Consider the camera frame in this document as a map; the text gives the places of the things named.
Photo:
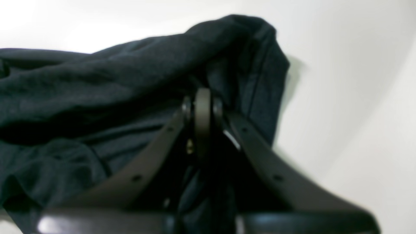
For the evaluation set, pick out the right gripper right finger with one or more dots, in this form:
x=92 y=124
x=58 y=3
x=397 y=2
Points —
x=269 y=196

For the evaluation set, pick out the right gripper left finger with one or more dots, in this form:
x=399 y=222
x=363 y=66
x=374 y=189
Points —
x=139 y=199

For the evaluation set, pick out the dark long-sleeve T-shirt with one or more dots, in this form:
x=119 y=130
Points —
x=69 y=120

